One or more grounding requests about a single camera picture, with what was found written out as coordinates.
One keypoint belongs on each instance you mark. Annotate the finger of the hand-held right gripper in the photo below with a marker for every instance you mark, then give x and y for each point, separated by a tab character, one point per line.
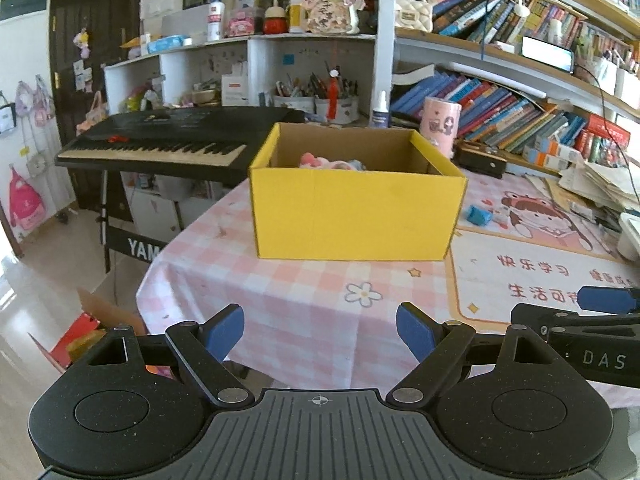
570	317
607	299

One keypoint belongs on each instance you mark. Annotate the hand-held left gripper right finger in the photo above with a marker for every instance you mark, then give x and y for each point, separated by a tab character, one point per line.
417	331

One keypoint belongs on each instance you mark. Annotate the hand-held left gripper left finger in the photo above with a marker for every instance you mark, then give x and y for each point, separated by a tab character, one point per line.
225	332

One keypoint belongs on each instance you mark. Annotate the yellow cardboard box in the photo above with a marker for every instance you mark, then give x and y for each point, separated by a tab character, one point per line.
350	215

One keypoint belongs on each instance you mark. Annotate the pink plush toy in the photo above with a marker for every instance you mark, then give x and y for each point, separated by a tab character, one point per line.
325	161

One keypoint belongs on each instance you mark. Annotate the pink checkered cloth desktop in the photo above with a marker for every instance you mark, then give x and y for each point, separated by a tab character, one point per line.
275	300

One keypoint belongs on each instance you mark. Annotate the white plastic stand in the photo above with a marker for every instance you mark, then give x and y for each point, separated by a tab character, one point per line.
630	237

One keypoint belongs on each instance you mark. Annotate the printed cartoon desk mat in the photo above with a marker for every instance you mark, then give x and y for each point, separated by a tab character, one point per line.
530	240

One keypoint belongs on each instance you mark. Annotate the brown kraft envelope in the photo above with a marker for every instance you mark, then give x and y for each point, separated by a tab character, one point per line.
565	195

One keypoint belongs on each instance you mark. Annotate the stack of loose papers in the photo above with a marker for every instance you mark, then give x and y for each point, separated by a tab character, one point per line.
600	185

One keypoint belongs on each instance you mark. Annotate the black keyboard stand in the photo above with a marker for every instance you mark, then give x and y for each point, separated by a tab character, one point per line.
140	247

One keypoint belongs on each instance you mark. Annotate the blue folded paper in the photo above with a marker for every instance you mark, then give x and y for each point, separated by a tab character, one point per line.
479	215

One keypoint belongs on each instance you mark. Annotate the red cardboard box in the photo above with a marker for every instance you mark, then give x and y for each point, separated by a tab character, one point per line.
85	332

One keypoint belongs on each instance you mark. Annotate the orange white carton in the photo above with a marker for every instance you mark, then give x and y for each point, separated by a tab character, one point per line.
545	160
562	149

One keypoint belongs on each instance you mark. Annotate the red boxed book set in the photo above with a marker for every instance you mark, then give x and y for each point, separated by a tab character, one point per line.
607	137

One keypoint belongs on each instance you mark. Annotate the dark brown wooden box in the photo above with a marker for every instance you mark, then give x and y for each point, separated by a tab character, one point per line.
480	160

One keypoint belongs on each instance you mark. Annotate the black electronic keyboard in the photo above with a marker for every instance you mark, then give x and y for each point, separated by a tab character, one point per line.
165	145

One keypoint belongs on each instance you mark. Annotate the pink cylindrical canister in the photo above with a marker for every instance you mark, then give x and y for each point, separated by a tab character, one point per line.
440	125

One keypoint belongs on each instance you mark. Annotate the row of slanted books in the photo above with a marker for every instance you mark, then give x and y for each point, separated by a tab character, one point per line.
500	115

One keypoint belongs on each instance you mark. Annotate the white desk organizer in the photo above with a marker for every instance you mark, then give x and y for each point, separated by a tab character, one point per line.
607	80

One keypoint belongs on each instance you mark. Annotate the white spray bottle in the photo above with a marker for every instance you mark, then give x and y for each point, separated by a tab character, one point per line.
381	115

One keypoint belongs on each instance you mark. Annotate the white pen holder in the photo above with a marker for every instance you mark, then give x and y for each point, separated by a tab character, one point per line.
345	110

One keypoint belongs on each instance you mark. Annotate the pink backpack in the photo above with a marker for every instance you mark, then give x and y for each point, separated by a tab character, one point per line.
26	200

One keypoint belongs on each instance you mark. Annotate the red white small box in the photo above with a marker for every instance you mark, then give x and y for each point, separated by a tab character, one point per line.
235	91

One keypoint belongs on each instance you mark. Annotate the phone showing video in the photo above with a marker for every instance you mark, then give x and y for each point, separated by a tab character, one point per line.
547	54

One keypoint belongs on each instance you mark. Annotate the white side shelf unit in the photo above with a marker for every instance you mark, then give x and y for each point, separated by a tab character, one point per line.
260	55

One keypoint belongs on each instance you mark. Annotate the white bookshelf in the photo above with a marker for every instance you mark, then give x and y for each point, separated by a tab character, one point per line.
385	50

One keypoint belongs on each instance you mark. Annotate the row of shelf-top books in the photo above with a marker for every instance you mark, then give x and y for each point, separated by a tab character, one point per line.
550	15

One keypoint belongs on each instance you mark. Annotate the blue tissue pack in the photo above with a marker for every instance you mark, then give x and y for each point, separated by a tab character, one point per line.
170	44

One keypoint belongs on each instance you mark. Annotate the pink hanging bags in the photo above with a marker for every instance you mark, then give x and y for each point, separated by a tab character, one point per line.
35	102

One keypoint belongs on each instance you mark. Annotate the pink printed tin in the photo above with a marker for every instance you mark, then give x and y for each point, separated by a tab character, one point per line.
244	25

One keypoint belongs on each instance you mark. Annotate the white lotion bottle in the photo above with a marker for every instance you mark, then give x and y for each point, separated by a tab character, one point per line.
216	20

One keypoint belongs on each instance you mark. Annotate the red round jar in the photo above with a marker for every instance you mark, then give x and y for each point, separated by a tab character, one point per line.
275	22

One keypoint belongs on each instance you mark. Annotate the white quilted handbag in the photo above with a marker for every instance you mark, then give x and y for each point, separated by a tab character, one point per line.
414	10

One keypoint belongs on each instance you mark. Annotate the dark wooden door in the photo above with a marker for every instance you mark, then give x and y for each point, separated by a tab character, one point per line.
95	35

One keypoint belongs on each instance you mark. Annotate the yellow white jar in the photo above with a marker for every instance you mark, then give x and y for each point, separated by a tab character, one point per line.
297	15

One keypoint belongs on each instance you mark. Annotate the pink white cat ornament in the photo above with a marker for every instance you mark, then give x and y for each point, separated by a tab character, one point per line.
332	7

